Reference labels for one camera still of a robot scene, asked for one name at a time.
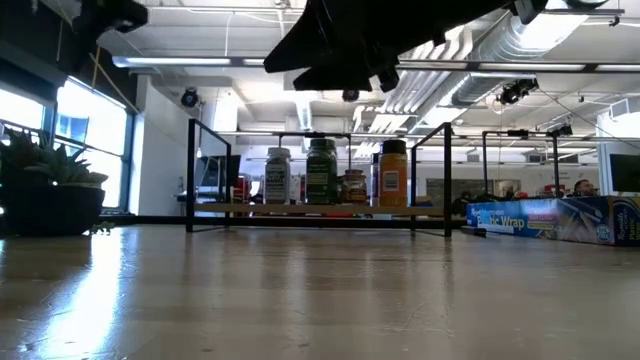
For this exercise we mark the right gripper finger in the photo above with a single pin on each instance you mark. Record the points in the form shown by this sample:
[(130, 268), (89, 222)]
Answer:
[(345, 40), (345, 79)]

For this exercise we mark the purple-label spice jar black lid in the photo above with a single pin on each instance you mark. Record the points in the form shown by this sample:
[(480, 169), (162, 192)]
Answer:
[(374, 180)]

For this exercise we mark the green-lidded herb jar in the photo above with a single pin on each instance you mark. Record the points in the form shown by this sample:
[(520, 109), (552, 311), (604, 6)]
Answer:
[(321, 185)]

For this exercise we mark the small glass jar yellow label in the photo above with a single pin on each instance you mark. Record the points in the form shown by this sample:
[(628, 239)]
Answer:
[(355, 192)]

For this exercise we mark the orange spice jar black lid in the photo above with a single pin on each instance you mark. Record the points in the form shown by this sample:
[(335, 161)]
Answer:
[(393, 192)]

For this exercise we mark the white-lidded bagel seasoning jar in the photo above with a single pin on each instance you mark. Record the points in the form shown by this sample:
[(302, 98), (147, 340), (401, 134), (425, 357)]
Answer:
[(277, 182)]

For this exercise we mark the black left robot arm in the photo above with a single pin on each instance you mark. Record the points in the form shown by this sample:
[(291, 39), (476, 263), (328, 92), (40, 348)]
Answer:
[(110, 12)]

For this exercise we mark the overhead light bar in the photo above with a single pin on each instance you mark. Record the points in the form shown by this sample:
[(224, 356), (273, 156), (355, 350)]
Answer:
[(500, 65)]

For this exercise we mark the red background object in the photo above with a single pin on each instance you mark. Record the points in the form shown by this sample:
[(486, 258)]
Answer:
[(243, 189)]

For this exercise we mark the blue plastic wrap box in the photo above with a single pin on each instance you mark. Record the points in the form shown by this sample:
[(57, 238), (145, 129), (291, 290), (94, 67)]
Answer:
[(525, 220)]

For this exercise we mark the person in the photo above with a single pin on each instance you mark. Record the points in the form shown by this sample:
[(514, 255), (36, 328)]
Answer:
[(585, 189)]

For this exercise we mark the black monitor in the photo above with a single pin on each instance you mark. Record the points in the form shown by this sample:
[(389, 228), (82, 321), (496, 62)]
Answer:
[(625, 172)]

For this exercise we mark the potted succulent black pot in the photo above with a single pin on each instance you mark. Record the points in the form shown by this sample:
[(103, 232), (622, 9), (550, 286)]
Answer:
[(50, 210)]

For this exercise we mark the black background frame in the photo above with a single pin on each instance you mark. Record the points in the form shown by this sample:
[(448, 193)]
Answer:
[(315, 135), (517, 133)]

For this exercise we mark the black table frame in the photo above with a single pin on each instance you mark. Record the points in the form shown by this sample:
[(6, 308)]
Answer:
[(150, 220)]

